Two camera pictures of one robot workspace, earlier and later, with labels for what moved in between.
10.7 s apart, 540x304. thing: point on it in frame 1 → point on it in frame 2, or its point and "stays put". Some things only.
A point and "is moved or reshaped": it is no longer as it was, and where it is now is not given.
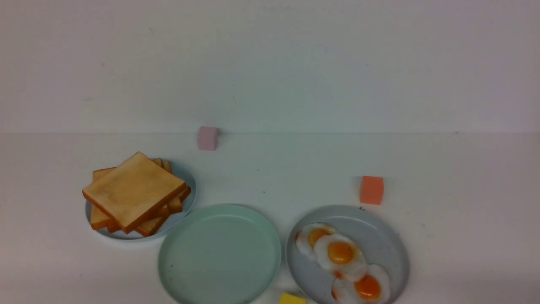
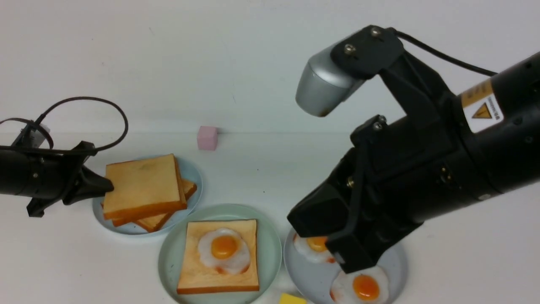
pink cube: x=207 y=138 stays put
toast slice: x=133 y=191 → x=219 y=256
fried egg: x=373 y=287 stays put
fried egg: x=341 y=254 is moved or reshaped
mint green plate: x=219 y=254 stays put
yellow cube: x=285 y=298 stays put
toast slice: x=99 y=221 → x=189 y=188
